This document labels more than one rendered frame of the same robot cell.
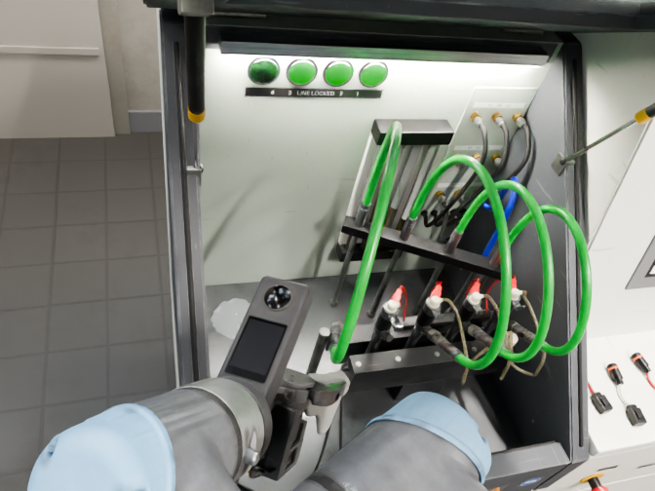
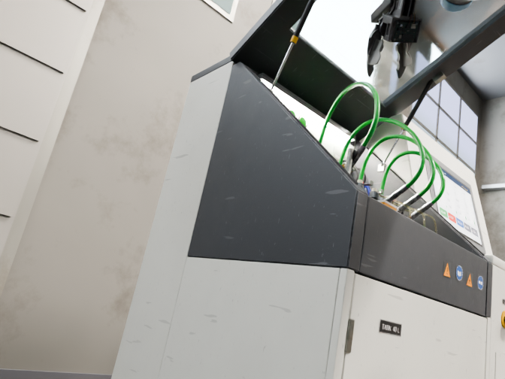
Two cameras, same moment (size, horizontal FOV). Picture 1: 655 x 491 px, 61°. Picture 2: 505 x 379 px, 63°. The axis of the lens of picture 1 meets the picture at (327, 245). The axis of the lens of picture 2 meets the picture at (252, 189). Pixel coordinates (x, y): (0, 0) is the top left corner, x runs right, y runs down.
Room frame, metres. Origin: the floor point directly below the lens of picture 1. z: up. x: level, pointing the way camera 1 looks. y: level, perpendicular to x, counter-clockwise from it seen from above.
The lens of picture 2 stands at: (-0.53, 0.46, 0.68)
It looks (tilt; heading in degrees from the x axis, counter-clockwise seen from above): 16 degrees up; 347
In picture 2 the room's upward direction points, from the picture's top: 12 degrees clockwise
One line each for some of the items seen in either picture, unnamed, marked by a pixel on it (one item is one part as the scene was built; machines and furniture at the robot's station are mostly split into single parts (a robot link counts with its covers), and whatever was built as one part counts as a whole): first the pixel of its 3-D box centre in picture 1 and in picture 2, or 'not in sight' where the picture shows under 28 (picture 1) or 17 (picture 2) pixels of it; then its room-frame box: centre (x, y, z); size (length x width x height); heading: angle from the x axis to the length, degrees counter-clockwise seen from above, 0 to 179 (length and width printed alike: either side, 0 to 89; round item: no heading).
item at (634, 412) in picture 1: (625, 393); not in sight; (0.62, -0.62, 0.99); 0.12 x 0.02 x 0.02; 18
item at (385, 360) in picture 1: (419, 358); not in sight; (0.63, -0.24, 0.91); 0.34 x 0.10 x 0.15; 115
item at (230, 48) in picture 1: (395, 51); (311, 110); (0.82, -0.02, 1.43); 0.54 x 0.03 x 0.02; 115
